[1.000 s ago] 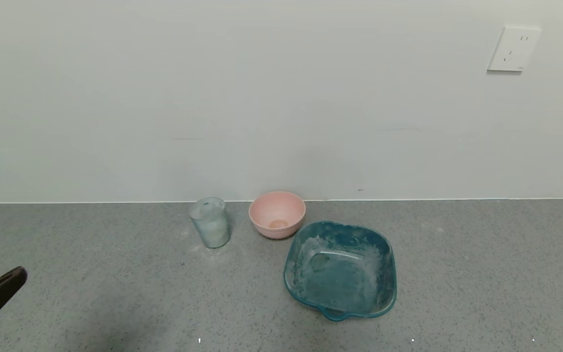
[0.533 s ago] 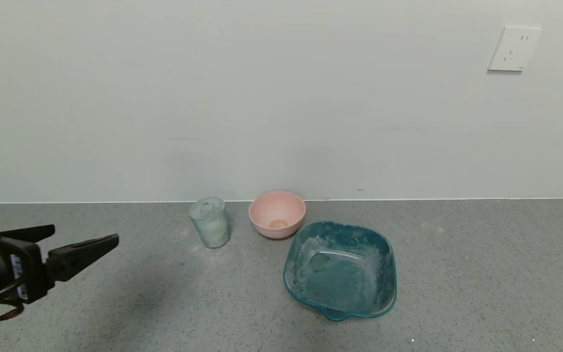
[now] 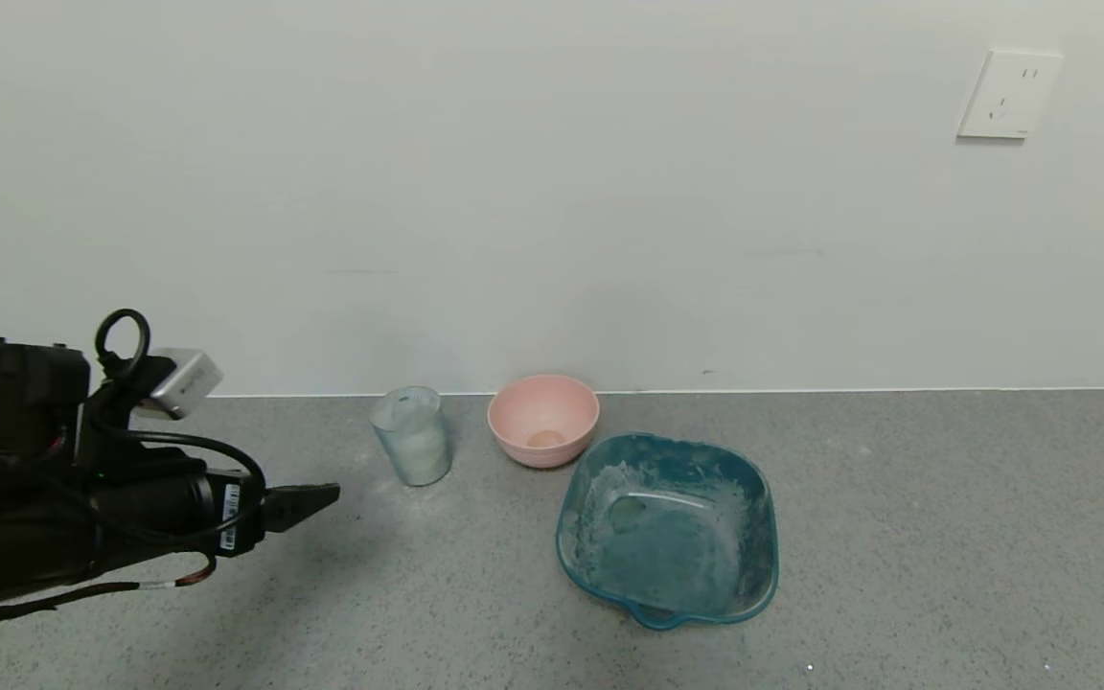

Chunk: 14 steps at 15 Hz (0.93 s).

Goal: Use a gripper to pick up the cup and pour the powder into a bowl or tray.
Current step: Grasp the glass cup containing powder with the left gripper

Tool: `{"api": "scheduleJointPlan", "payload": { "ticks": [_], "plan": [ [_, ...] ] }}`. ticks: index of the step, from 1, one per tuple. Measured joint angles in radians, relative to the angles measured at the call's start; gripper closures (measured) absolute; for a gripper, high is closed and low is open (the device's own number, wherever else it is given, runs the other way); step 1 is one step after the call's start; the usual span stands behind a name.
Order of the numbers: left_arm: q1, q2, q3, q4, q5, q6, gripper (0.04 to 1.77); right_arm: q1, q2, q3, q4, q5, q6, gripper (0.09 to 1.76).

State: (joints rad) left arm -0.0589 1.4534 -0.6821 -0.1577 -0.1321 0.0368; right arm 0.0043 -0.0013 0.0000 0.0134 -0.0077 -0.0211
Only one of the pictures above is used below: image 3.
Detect clear ribbed plastic cup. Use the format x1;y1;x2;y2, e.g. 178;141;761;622
369;385;454;488

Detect thin gripper wire bundle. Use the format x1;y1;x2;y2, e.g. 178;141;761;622
0;551;219;627

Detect teal square plastic basin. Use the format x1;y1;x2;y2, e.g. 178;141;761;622
555;431;781;633

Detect white wall socket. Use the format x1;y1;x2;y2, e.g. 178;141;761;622
956;49;1065;142

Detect pink bowl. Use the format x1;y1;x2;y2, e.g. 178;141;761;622
487;374;601;470

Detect white powder residue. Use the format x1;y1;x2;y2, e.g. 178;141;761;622
573;460;752;614

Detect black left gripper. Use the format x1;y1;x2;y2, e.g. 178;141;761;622
97;468;342;559

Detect black camera cable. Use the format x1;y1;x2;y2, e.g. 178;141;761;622
92;308;267;553

